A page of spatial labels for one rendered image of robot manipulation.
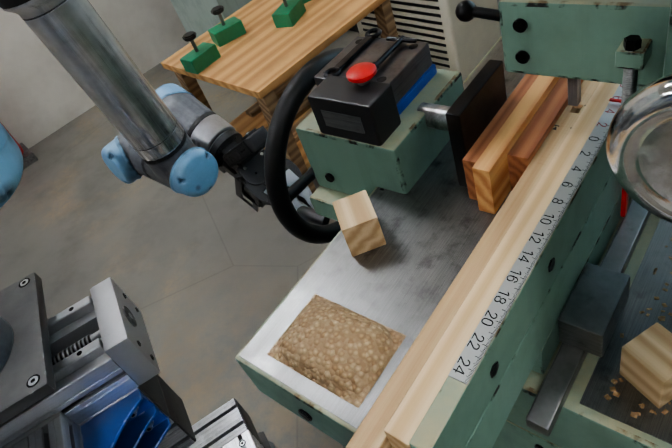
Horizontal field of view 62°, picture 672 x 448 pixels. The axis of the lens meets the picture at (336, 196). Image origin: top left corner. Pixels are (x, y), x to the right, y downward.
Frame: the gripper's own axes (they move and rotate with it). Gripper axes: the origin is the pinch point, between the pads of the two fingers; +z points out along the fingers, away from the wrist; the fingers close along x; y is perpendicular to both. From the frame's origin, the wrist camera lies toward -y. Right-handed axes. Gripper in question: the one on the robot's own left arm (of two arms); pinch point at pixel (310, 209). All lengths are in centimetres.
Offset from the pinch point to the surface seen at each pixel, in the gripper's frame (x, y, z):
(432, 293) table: 15.4, -34.9, 23.5
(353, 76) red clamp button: 4.6, -39.3, 5.4
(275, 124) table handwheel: 4.3, -22.5, -4.4
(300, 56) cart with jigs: -60, 47, -51
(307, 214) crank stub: 2.5, -3.0, 1.1
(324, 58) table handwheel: -6.8, -24.9, -6.0
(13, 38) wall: -37, 139, -215
